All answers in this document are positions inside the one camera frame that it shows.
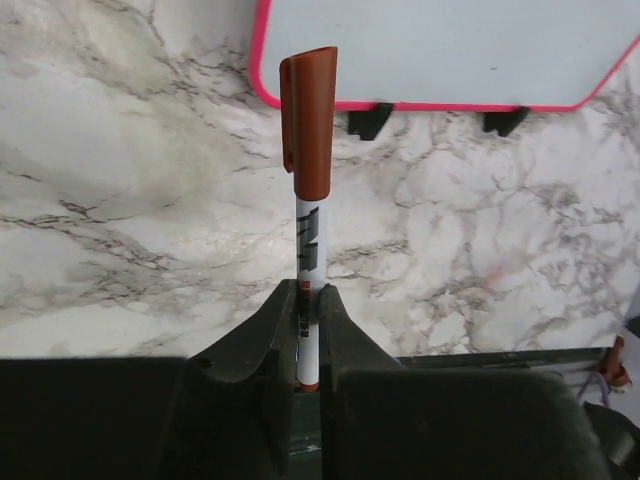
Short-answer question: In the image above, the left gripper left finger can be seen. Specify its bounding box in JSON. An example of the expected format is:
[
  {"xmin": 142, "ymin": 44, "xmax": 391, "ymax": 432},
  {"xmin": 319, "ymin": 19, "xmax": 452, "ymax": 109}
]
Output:
[{"xmin": 1, "ymin": 280, "xmax": 297, "ymax": 479}]

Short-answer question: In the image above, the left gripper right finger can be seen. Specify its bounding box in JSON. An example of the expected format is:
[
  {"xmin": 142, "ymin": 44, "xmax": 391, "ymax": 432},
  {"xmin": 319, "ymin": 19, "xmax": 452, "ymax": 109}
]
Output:
[{"xmin": 319, "ymin": 286, "xmax": 610, "ymax": 479}]

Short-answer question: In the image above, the white marker pen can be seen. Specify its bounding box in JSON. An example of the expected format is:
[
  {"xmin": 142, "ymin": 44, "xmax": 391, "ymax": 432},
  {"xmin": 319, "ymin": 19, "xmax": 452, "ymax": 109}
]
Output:
[{"xmin": 296, "ymin": 198, "xmax": 327, "ymax": 392}]

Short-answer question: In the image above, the brown marker cap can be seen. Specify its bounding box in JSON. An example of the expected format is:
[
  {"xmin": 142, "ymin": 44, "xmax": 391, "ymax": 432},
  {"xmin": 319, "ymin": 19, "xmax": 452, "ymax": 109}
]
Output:
[{"xmin": 279, "ymin": 46, "xmax": 338, "ymax": 202}]

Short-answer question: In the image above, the pink framed whiteboard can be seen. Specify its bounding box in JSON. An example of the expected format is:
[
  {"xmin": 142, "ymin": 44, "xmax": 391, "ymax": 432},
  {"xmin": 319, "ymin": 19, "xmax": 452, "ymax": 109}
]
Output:
[{"xmin": 249, "ymin": 0, "xmax": 639, "ymax": 141}]

